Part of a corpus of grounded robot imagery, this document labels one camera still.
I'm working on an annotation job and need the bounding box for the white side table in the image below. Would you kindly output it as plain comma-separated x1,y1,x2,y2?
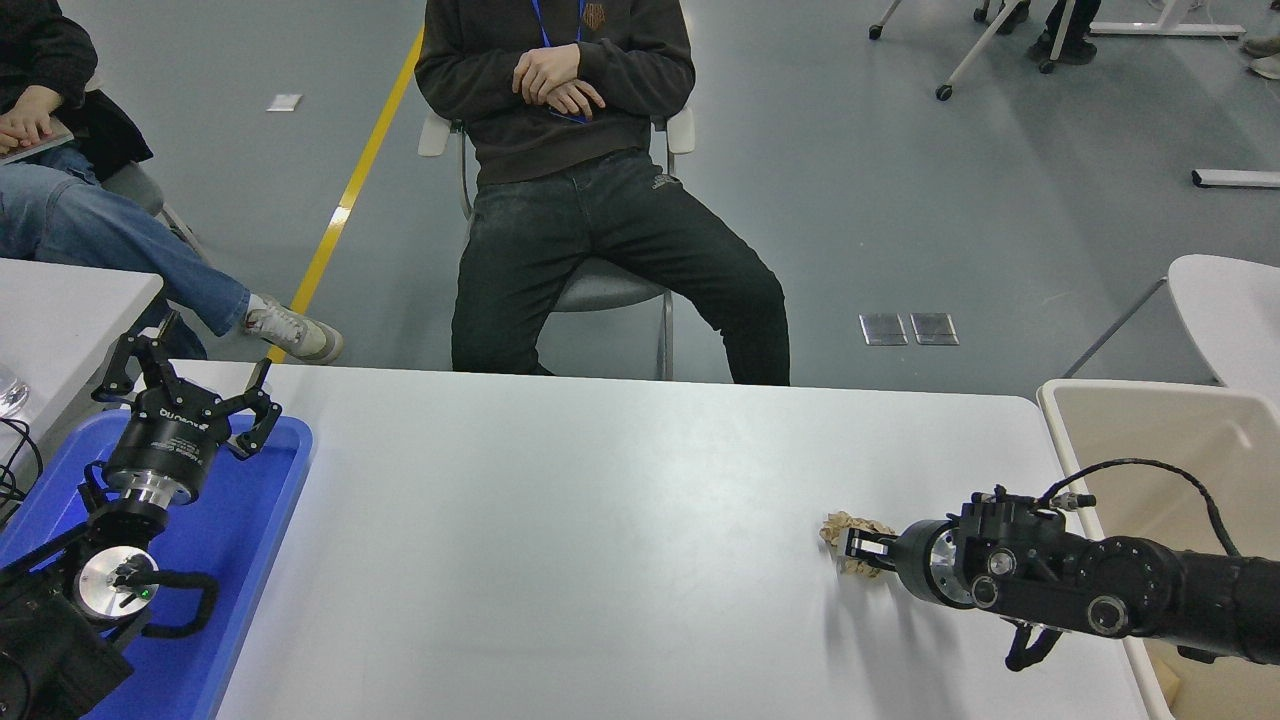
0,257,164,471

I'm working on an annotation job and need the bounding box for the grey swivel chair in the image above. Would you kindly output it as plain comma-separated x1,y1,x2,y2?
418,105,697,381

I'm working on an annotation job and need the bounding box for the tan paper ball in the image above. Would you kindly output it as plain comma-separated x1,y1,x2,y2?
820,511,898,579

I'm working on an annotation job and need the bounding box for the white wheeled chair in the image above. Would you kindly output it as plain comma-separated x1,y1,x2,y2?
868,0,1071,101

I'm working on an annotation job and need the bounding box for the person's left hand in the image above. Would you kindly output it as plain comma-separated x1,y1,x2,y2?
512,45,583,105

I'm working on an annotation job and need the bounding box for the grey laptop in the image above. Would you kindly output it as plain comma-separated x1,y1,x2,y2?
0,125,77,166

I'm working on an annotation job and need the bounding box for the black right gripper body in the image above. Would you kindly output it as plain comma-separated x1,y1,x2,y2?
892,518,948,605

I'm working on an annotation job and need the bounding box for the black cable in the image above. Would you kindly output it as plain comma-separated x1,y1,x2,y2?
0,416,46,526

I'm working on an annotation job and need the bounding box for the person's hand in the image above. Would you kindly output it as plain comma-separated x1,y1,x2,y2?
0,85,65,151

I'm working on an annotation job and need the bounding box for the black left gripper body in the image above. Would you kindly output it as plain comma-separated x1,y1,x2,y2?
103,385,234,493

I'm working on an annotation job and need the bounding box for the blue plastic tray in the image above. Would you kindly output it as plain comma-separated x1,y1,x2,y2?
0,408,314,720

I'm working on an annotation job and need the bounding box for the white floor bar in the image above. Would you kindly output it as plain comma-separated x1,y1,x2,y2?
1191,168,1280,189

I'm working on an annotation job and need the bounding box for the person's right hand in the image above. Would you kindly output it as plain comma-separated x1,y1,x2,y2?
546,80,607,123

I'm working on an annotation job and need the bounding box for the blue lanyard with badge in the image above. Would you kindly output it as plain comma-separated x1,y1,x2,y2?
530,0,591,126

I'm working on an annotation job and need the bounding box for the round white table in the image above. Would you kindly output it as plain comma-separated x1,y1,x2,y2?
1167,253,1280,406

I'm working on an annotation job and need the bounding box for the large pale plastic bin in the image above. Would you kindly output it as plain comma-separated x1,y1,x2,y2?
1036,378,1280,720

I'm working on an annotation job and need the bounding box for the grey office chair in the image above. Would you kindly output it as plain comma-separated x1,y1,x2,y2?
72,62,216,269

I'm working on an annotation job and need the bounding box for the person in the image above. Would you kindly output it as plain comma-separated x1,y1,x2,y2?
414,0,792,387
0,0,346,366
1030,0,1101,66

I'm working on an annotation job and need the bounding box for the tan paper scrap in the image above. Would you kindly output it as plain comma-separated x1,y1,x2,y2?
1148,660,1187,713

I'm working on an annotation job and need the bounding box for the white desk foot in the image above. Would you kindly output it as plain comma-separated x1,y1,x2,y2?
1090,20,1247,39

